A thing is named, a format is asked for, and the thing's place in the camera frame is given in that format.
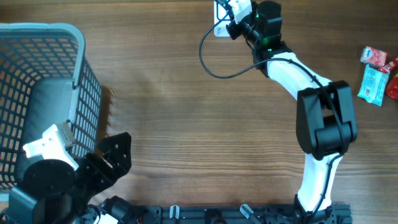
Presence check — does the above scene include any grey black shopping basket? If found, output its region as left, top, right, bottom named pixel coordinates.
left=1, top=23, right=102, bottom=202

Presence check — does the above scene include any red Kleenex tissue pack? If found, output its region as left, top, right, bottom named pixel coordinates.
left=360, top=46, right=387, bottom=67

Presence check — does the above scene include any white wipes packet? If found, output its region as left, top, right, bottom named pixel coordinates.
left=357, top=65, right=389, bottom=106

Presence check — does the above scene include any red sauce bottle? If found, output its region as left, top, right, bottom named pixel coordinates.
left=386, top=74, right=398, bottom=100

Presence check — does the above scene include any green 3M gloves package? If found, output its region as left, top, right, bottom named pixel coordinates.
left=216, top=0, right=230, bottom=7

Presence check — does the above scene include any red sauce sachet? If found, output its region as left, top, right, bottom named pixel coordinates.
left=379, top=57, right=398, bottom=74

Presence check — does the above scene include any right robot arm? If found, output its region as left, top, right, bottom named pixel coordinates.
left=218, top=1, right=358, bottom=223

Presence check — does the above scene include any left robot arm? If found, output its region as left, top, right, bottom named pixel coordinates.
left=1, top=132, right=132, bottom=223

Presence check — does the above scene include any white barcode scanner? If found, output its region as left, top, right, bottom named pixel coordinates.
left=213, top=1, right=231, bottom=37

